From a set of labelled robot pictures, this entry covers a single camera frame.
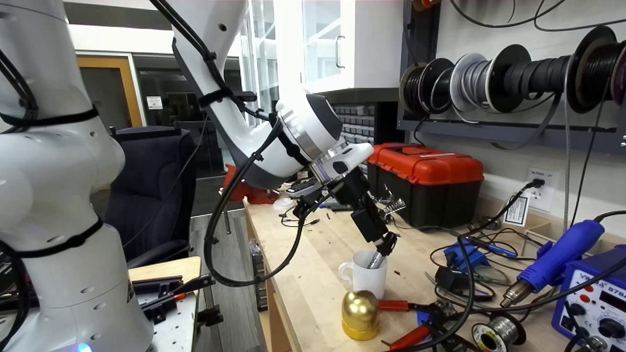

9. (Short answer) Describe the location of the red and black toolbox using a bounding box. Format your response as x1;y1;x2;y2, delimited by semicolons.
365;143;484;231

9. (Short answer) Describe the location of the small parts drawer cabinet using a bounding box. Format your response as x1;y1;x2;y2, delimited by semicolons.
328;102;379;146

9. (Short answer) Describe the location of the blue plastic connector block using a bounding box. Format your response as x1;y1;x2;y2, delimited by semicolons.
443;242;488;274

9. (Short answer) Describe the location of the wooden door frame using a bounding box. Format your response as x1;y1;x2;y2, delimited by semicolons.
74;55;146;129

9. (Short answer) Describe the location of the solder wire spool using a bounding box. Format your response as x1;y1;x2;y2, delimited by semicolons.
469;313;527;352

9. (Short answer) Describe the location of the black power strip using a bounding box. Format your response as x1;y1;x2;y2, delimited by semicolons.
248;238;269;313

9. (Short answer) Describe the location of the small black wire spool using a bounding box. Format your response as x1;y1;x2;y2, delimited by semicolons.
398;57;455;115

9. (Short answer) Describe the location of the black clamp tool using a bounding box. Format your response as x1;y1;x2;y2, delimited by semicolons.
132;272;216;324

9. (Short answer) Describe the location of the red bench vise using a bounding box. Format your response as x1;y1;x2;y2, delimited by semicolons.
220;162;281;205

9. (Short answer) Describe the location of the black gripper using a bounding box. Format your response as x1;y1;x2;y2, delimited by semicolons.
332;166;400;260

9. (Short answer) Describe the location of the blue hot air gun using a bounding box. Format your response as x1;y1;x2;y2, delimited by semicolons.
498;219;606;309

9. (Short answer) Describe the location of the gold metal bell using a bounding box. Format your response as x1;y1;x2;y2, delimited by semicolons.
340;289;381;342

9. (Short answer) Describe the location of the blue soldering station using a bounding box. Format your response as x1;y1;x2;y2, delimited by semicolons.
549;242;626;352

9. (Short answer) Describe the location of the white ceramic mug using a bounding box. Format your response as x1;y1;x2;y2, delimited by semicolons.
336;248;391;301

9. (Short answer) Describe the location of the white wall cabinet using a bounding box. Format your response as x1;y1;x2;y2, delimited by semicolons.
301;0;406;94

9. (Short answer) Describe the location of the large black wire spool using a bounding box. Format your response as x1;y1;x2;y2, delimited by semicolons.
565;25;626;115

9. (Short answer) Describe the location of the black power cord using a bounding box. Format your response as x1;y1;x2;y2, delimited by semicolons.
455;178;543;244

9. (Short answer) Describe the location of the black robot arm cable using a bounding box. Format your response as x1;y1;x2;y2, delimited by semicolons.
201;123;308;289

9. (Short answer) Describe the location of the blue handled small tool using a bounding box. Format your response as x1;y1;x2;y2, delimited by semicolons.
467;236;520;260

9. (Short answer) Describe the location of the grey wire spool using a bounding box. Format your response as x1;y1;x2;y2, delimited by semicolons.
447;53;498;113

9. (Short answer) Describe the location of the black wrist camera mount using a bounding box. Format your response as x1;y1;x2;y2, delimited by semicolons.
291;182;348;219

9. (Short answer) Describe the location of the thick black cable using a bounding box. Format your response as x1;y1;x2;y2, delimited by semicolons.
389;236;477;352

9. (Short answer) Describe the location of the white label card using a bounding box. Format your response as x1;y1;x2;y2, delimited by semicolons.
502;193;531;229

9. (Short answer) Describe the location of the dark metal spool rail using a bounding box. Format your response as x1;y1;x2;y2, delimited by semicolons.
396;117;626;156

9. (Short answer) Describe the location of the light wooden board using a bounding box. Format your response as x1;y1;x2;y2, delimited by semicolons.
126;254;203;285

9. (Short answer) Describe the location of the black power adapter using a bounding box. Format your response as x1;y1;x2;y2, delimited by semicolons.
434;264;459;293

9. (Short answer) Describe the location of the red handled pliers blue joint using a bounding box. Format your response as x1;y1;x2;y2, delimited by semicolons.
375;297;436;352

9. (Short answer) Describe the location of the silver black king size marker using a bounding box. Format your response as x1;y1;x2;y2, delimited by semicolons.
365;250;387;272

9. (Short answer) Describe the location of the white wall outlet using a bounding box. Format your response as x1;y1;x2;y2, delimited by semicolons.
526;166;557;197

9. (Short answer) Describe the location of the long black wire spool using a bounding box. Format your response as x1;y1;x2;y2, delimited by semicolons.
486;43;572;113

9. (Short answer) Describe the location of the black office chair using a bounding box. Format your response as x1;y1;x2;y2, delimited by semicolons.
105;125;199;270

